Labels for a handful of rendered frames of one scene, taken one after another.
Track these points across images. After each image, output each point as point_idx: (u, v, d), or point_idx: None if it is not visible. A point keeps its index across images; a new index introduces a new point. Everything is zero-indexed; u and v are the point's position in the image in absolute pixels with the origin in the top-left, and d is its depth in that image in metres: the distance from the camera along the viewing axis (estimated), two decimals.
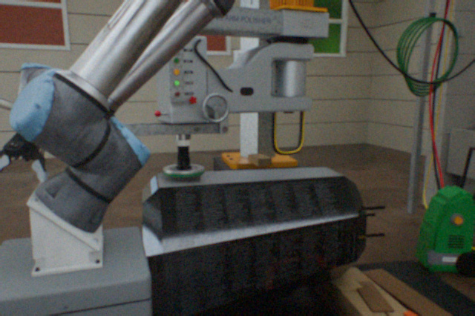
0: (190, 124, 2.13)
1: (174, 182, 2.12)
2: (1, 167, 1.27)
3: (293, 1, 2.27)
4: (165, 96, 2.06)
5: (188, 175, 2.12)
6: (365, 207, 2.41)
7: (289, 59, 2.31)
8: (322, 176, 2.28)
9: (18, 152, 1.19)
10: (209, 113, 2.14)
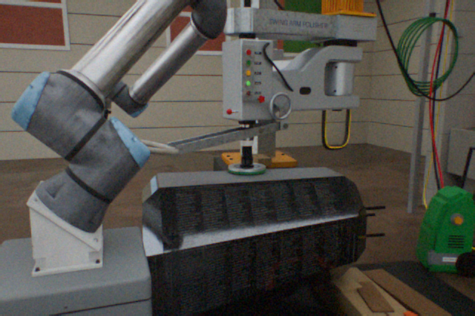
0: (254, 127, 2.31)
1: (174, 182, 2.12)
2: None
3: (346, 7, 2.46)
4: (235, 95, 2.23)
5: (234, 172, 2.31)
6: (365, 207, 2.41)
7: (341, 61, 2.50)
8: (322, 176, 2.28)
9: None
10: (272, 111, 2.31)
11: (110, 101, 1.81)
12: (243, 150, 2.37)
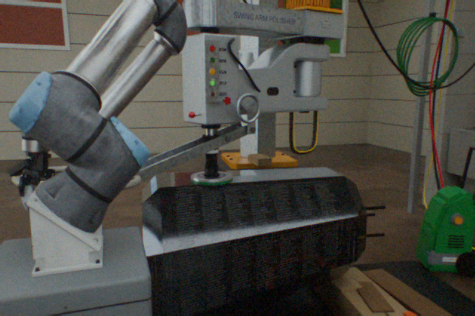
0: (220, 136, 2.10)
1: (174, 182, 2.12)
2: None
3: (313, 1, 2.30)
4: (198, 96, 2.00)
5: None
6: (365, 207, 2.41)
7: (309, 59, 2.34)
8: (322, 176, 2.28)
9: (8, 173, 1.58)
10: (239, 114, 2.11)
11: None
12: None
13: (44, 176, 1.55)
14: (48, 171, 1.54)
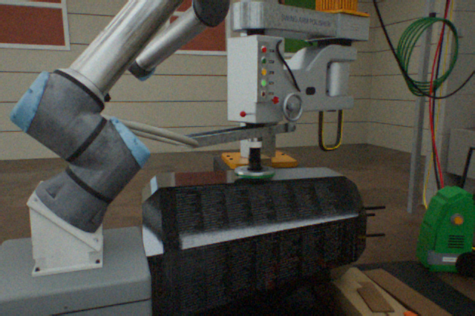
0: (265, 126, 2.16)
1: (174, 182, 2.12)
2: None
3: (344, 5, 2.42)
4: (247, 96, 2.06)
5: (274, 172, 2.23)
6: (365, 207, 2.41)
7: (339, 60, 2.46)
8: (322, 176, 2.28)
9: None
10: (282, 113, 2.19)
11: None
12: None
13: None
14: None
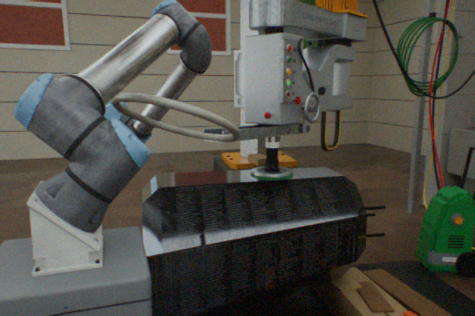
0: (284, 124, 2.09)
1: (174, 182, 2.12)
2: None
3: (346, 5, 2.42)
4: (269, 96, 1.98)
5: (286, 177, 2.07)
6: (365, 207, 2.41)
7: (342, 60, 2.46)
8: (322, 176, 2.28)
9: None
10: None
11: None
12: None
13: None
14: None
